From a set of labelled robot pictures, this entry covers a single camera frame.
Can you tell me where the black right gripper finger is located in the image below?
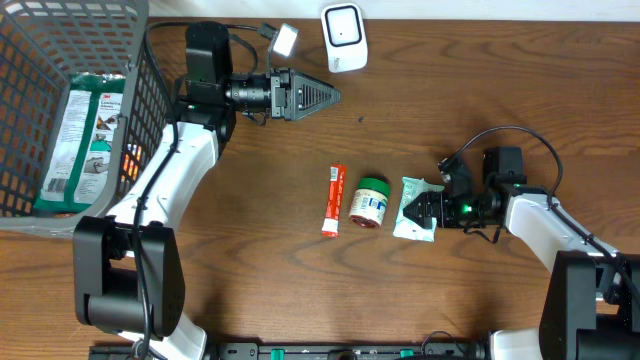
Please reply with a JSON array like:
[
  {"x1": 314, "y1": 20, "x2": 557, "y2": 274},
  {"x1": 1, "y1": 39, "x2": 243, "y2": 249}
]
[
  {"x1": 403, "y1": 207, "x2": 440, "y2": 229},
  {"x1": 404, "y1": 191, "x2": 441, "y2": 210}
]

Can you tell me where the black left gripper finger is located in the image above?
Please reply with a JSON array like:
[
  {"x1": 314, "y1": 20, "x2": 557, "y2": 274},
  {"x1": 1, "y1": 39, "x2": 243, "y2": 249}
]
[
  {"x1": 292, "y1": 70, "x2": 341, "y2": 100},
  {"x1": 294, "y1": 95, "x2": 340, "y2": 121}
]

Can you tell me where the pale green tissue pack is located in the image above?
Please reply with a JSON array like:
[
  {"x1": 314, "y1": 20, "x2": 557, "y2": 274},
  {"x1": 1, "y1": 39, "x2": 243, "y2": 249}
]
[{"x1": 393, "y1": 177, "x2": 444, "y2": 242}]

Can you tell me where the green lid cream jar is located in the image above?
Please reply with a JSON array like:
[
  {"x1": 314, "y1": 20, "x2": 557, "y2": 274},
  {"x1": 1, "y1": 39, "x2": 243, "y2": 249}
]
[{"x1": 349, "y1": 177, "x2": 391, "y2": 229}]

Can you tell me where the red white tube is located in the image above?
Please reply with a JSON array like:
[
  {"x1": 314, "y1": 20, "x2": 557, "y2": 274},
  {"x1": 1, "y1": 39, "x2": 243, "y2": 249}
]
[{"x1": 321, "y1": 164, "x2": 347, "y2": 238}]

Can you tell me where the orange small box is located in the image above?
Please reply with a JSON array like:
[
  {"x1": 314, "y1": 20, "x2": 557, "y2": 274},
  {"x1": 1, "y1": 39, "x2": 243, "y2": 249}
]
[{"x1": 121, "y1": 144, "x2": 142, "y2": 182}]

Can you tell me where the green wipes package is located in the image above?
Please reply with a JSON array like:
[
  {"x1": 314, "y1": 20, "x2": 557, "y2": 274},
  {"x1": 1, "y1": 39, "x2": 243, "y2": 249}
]
[{"x1": 35, "y1": 74, "x2": 126, "y2": 213}]

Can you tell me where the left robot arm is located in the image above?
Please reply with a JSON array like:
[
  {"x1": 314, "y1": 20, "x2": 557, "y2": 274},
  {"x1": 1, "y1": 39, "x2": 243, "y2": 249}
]
[{"x1": 72, "y1": 21, "x2": 341, "y2": 359}]

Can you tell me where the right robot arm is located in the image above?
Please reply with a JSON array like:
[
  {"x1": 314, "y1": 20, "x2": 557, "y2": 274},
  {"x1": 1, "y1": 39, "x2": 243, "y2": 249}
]
[{"x1": 402, "y1": 147, "x2": 639, "y2": 359}]

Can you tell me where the white barcode scanner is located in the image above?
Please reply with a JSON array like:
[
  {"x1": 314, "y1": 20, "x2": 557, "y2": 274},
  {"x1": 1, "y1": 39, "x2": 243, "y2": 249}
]
[{"x1": 320, "y1": 3, "x2": 368, "y2": 73}]

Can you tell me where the grey plastic basket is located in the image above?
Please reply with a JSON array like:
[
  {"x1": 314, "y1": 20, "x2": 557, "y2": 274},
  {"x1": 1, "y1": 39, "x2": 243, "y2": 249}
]
[{"x1": 1, "y1": 0, "x2": 167, "y2": 238}]

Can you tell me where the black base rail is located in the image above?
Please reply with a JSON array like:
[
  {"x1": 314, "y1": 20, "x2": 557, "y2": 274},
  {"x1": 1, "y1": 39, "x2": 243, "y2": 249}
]
[{"x1": 89, "y1": 341, "x2": 481, "y2": 360}]

